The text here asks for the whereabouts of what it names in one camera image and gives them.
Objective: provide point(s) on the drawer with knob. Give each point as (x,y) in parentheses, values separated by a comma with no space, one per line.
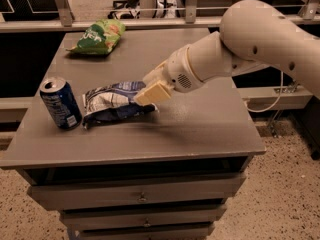
(146,217)
(137,192)

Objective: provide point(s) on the middle drawer with knob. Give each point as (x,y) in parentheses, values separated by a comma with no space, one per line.
(146,217)

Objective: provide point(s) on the grey metal railing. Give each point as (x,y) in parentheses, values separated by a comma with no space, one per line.
(58,15)

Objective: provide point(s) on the bottom drawer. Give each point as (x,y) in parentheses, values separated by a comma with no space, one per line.
(164,232)

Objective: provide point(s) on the green chip bag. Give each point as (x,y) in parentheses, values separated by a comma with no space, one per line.
(100,38)

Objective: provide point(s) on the top drawer with knob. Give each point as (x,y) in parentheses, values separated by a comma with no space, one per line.
(137,192)

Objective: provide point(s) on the blue chip bag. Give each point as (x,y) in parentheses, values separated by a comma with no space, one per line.
(113,103)

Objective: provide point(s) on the grey drawer cabinet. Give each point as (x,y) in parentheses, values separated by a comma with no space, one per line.
(208,131)

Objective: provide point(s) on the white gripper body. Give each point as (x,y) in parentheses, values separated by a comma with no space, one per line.
(177,71)

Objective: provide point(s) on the blue pepsi can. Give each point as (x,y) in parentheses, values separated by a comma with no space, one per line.
(57,95)

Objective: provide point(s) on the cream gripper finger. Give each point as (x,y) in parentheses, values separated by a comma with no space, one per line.
(155,75)
(158,91)

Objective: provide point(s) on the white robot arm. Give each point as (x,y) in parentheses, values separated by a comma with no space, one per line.
(252,35)

